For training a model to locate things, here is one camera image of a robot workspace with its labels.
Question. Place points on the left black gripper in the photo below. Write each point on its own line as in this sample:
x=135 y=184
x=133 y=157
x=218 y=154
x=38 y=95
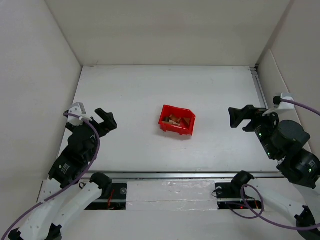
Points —
x=94 y=125

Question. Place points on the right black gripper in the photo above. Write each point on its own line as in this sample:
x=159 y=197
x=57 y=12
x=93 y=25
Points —
x=251 y=119

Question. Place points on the light long wood block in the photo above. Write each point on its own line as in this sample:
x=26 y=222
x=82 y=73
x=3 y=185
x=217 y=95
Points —
x=171 y=122

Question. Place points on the orange arch wood block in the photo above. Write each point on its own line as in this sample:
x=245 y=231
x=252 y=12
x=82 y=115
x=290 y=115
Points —
x=174 y=118

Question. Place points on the red plastic bin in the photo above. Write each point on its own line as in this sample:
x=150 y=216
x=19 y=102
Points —
x=167 y=110

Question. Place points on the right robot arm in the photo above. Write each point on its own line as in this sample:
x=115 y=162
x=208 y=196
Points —
x=282 y=141

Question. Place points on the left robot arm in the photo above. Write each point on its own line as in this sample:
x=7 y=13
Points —
x=48 y=219

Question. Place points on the red-brown triangle wood block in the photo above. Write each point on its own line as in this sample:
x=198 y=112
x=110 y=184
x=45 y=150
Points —
x=186 y=122

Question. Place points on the aluminium side rail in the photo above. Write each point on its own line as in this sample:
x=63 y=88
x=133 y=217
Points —
x=258 y=88

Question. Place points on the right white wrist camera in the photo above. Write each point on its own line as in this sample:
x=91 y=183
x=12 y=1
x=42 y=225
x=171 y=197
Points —
x=281 y=104

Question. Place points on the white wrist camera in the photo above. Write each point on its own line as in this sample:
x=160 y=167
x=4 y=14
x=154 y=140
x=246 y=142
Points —
x=76 y=113
x=281 y=104

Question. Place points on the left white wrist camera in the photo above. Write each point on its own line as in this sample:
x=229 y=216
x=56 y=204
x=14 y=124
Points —
x=76 y=113

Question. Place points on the aluminium front rail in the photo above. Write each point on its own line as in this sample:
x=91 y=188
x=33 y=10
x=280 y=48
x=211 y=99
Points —
x=162 y=175

